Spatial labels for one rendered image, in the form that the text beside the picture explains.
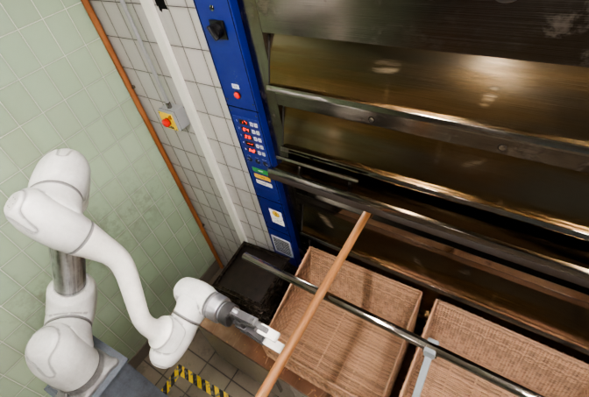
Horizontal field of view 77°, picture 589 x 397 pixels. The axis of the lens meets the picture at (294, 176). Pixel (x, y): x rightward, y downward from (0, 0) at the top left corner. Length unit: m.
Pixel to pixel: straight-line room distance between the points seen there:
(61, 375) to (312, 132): 1.14
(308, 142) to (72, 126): 1.07
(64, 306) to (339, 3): 1.32
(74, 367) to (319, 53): 1.28
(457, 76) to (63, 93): 1.52
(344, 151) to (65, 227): 0.84
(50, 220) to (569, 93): 1.22
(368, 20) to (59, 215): 0.90
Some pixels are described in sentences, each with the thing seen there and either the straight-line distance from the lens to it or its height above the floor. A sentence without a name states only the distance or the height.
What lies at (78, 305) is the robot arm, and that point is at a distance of 1.58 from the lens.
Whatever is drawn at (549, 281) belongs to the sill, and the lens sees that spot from 1.45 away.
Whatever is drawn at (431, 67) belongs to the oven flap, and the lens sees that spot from 1.03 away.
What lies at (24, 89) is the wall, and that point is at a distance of 1.80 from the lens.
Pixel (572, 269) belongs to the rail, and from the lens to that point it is 1.16.
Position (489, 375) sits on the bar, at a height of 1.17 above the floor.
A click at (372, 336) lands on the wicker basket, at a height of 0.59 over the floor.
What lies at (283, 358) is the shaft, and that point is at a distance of 1.22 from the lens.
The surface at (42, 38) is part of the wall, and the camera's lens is 1.82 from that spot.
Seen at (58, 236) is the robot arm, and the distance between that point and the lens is 1.09.
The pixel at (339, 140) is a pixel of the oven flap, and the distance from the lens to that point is 1.28.
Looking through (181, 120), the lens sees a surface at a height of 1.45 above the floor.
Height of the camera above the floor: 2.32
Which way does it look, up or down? 42 degrees down
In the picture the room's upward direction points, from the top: 12 degrees counter-clockwise
